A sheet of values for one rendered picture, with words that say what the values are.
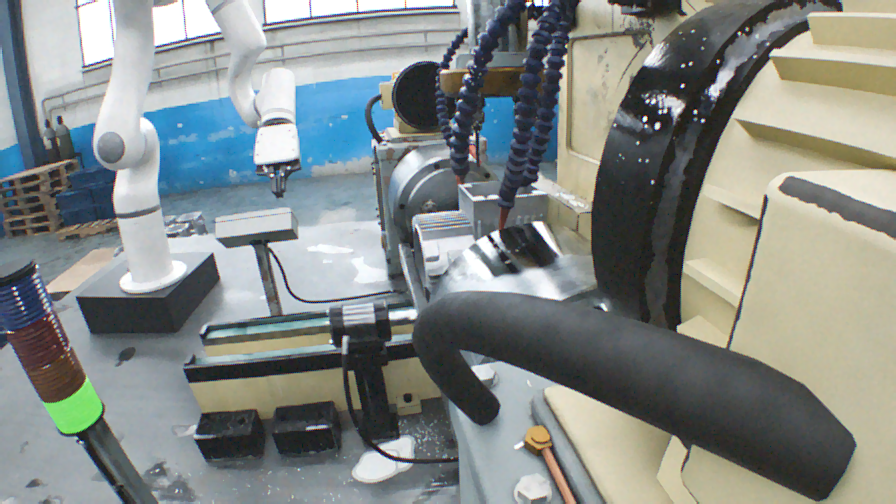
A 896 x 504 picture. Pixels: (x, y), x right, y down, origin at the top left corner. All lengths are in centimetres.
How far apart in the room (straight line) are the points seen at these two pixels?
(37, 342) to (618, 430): 49
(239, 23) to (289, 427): 86
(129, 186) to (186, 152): 596
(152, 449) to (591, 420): 75
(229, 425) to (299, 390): 13
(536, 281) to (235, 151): 651
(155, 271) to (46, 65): 766
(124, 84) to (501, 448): 107
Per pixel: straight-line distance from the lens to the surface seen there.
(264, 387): 76
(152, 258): 120
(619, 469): 20
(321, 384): 74
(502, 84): 58
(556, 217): 65
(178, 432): 86
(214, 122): 684
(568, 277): 36
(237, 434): 71
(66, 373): 53
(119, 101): 113
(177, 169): 727
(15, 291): 49
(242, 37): 109
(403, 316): 58
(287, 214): 92
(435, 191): 89
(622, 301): 17
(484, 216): 65
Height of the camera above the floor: 133
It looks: 24 degrees down
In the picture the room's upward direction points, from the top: 3 degrees counter-clockwise
